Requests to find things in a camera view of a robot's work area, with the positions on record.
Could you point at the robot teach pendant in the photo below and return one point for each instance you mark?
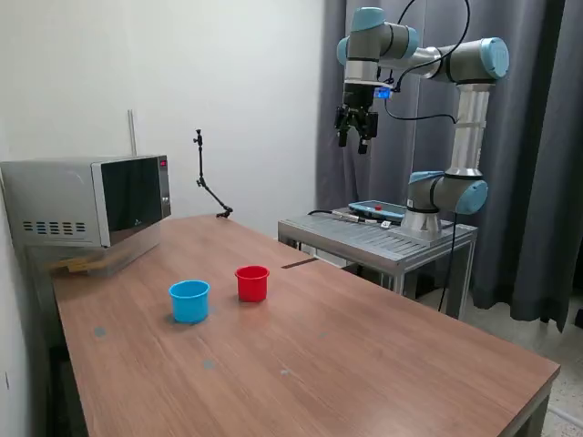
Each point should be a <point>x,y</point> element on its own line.
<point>373,209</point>

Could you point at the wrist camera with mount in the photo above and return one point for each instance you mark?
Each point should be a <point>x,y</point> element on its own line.
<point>383,93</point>

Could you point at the red plastic cup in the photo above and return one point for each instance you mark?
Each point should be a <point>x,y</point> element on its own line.
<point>252,287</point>

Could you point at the wooden block stack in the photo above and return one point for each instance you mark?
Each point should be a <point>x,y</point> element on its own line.
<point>77,266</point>

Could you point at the white wall pipe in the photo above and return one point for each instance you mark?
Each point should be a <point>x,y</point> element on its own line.
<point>132,132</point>

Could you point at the small table sticker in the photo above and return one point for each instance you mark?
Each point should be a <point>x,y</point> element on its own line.
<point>208,363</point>
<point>99,332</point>

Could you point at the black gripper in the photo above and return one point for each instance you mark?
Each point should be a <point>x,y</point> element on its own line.
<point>359,98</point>

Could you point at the silver microwave oven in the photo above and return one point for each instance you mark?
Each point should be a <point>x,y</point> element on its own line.
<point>54,196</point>

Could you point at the black tape strip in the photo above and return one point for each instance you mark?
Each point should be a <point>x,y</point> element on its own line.
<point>298,263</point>

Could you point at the blue plastic cup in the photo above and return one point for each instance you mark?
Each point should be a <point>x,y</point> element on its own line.
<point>190,302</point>

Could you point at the grey curtain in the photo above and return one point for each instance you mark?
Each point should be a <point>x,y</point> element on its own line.
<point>524,182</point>

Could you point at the clear plastic box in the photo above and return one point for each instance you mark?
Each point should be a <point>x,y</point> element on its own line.
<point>114,261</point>

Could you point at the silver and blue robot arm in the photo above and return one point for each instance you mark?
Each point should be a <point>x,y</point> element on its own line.
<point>469,114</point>

